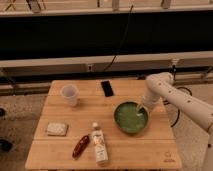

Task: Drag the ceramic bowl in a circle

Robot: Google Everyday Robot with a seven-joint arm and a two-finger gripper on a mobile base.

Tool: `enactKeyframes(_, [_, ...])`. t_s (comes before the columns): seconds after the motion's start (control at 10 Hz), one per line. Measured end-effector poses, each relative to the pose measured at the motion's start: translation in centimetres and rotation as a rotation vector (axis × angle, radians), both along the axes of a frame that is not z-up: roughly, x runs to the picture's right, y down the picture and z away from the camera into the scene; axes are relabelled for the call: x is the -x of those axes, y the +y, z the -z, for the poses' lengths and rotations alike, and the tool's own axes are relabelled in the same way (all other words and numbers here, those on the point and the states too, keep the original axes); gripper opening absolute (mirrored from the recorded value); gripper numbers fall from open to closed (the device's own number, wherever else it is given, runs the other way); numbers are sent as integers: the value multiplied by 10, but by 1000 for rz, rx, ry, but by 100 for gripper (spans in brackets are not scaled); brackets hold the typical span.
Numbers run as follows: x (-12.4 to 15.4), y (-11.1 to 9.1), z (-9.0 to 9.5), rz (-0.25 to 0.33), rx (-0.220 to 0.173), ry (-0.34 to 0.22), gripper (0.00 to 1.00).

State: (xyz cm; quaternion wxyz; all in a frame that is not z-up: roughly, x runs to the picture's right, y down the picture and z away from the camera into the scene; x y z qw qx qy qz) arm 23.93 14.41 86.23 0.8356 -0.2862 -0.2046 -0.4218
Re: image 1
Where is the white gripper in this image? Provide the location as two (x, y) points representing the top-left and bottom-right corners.
(136, 91), (160, 117)

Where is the green ceramic bowl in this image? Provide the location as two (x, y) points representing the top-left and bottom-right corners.
(114, 102), (149, 134)

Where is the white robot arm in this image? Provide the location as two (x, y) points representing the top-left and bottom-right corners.
(140, 72), (213, 171)

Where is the black smartphone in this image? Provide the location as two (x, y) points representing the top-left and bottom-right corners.
(101, 81), (114, 97)

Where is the white plastic bottle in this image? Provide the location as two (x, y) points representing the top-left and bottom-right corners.
(92, 122), (109, 165)

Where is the wooden table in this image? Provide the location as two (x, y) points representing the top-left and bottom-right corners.
(25, 79), (182, 171)

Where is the dark red oblong object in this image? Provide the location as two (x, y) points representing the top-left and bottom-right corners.
(72, 135), (90, 159)

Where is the translucent plastic cup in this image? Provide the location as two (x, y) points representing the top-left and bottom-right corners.
(60, 84), (78, 106)

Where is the white rectangular sponge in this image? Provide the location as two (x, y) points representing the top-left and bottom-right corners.
(46, 122), (68, 136)

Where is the black cable loop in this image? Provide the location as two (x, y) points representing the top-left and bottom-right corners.
(162, 85), (193, 128)

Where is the black hanging cable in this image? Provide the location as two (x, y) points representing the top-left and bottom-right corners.
(101, 3), (135, 72)

